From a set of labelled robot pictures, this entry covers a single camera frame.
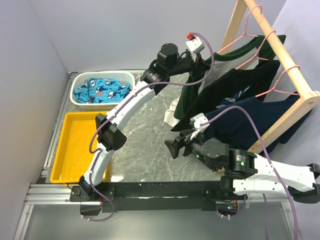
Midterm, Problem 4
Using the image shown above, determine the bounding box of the pink wire hanger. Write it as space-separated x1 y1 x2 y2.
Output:
217 0 263 55

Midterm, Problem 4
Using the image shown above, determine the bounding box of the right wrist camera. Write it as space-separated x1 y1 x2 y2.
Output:
190 113 210 140

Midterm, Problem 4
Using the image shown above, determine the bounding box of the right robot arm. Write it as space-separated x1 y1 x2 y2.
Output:
164 130 320 204

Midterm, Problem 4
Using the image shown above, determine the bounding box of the navy blue t shirt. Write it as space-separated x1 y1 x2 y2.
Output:
203 95 310 153

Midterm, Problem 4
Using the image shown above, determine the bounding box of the white plastic basket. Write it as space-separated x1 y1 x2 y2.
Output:
69 70 136 111

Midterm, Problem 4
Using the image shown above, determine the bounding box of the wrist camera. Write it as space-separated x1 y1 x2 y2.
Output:
185 32 205 54
190 113 210 140

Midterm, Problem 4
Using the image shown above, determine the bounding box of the yellow plastic tray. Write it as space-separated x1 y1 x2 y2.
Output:
50 111 99 184

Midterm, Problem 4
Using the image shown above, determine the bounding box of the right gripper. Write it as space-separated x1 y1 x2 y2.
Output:
164 127 219 172

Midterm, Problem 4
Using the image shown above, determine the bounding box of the black base bar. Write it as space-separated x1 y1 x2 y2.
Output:
69 181 246 216

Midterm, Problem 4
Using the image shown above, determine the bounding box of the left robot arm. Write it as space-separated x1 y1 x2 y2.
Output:
78 38 214 201

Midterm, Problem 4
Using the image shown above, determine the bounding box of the blue shark print cloth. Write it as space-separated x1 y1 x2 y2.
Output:
73 78 131 104

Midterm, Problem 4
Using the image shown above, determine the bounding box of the black t shirt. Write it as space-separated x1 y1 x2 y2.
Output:
171 60 280 132

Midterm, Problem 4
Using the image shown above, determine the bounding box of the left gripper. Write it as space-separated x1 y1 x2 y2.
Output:
168 52 213 80

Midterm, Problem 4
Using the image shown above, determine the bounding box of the white green t shirt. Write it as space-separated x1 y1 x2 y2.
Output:
163 35 276 127

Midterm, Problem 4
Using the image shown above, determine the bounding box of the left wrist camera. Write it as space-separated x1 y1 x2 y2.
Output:
185 32 205 54

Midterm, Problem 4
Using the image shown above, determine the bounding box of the wooden clothes rack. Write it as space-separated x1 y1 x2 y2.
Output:
217 0 320 153

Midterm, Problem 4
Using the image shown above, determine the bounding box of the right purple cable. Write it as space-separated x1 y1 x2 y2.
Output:
199 105 300 240

